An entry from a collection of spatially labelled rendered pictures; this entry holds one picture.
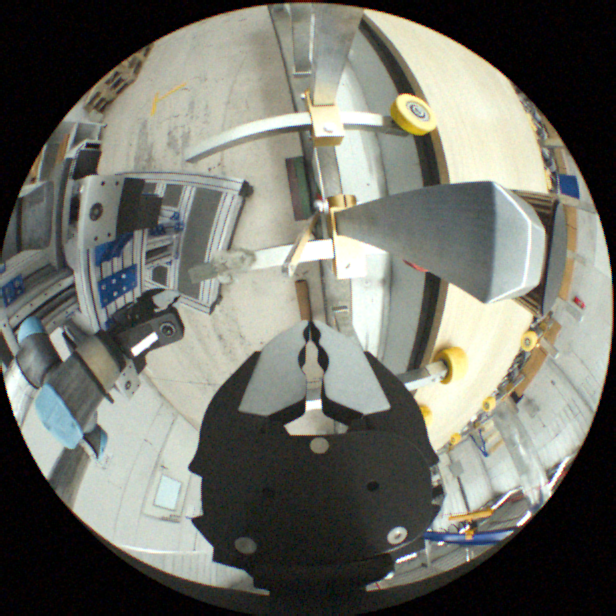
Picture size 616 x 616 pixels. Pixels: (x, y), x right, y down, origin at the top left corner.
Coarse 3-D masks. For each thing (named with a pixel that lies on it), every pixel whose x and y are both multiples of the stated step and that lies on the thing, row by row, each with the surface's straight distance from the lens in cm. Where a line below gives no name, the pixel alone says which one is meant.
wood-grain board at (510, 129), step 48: (432, 48) 72; (432, 96) 46; (480, 96) 68; (480, 144) 50; (528, 144) 91; (432, 336) 44; (480, 336) 58; (432, 384) 57; (480, 384) 92; (432, 432) 111
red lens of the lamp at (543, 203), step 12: (516, 192) 11; (528, 192) 11; (540, 192) 11; (540, 204) 10; (552, 204) 10; (540, 216) 9; (540, 276) 9; (540, 288) 9; (516, 300) 11; (528, 300) 10; (540, 312) 11
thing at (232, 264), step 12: (216, 252) 32; (228, 252) 31; (240, 252) 30; (252, 252) 30; (216, 264) 31; (228, 264) 31; (240, 264) 30; (252, 264) 30; (228, 276) 31; (240, 276) 31
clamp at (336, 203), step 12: (336, 204) 29; (348, 204) 29; (336, 228) 28; (336, 240) 28; (348, 240) 29; (336, 252) 28; (348, 252) 29; (360, 252) 29; (336, 264) 29; (360, 264) 30; (336, 276) 30; (348, 276) 30; (360, 276) 30
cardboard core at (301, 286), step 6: (300, 282) 120; (306, 282) 115; (300, 288) 114; (306, 288) 115; (300, 294) 115; (306, 294) 116; (300, 300) 117; (306, 300) 118; (300, 306) 120; (306, 306) 119; (300, 312) 123; (306, 312) 121; (306, 318) 123
